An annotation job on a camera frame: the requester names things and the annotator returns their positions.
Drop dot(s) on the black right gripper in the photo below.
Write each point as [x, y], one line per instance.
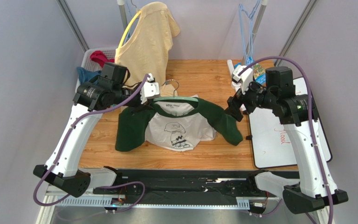
[237, 103]

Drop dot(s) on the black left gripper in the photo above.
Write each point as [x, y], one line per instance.
[141, 107]

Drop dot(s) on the green plastic hanger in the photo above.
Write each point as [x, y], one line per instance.
[176, 98]

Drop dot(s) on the green and white t-shirt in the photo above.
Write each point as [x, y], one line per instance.
[177, 125]

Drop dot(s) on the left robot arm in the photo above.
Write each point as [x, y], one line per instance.
[105, 92]

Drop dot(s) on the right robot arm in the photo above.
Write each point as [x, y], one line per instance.
[299, 116]

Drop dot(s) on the cream yellow t-shirt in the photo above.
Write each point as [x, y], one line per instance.
[147, 50]

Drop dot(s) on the yellow plastic hanger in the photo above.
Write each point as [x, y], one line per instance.
[126, 33]

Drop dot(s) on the white clothes rack base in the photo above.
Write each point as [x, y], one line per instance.
[231, 68]

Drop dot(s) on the white dry-erase board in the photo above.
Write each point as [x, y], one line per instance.
[271, 145]

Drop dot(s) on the blue garment in basket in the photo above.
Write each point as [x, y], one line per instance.
[86, 75]

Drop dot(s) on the red garment in basket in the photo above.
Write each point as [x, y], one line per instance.
[100, 58]

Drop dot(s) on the white plastic laundry basket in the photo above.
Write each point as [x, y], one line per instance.
[90, 65]

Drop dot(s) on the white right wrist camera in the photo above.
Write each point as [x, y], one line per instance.
[241, 78]

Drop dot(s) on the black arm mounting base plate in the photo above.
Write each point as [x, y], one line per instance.
[183, 187]

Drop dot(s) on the aluminium frame post left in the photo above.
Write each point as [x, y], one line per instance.
[65, 8]

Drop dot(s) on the aluminium frame post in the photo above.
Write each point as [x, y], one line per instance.
[65, 8]
[306, 13]

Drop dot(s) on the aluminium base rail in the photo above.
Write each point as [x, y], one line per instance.
[288, 197]

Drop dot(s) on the aluminium frame post right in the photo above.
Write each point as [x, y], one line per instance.
[306, 13]

